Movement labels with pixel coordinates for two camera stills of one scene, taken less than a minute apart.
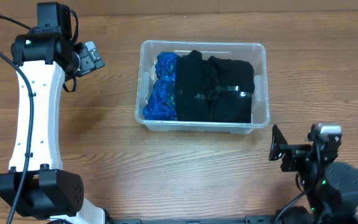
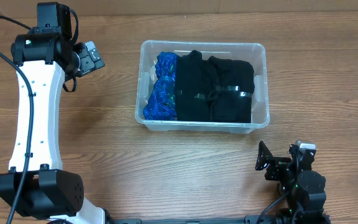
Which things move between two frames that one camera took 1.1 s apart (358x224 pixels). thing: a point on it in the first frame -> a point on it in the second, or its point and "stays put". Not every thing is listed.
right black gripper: [298, 153] -> [265, 158]
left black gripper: [81, 62] stays put
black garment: [231, 90] stays put
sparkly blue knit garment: [161, 103] stays put
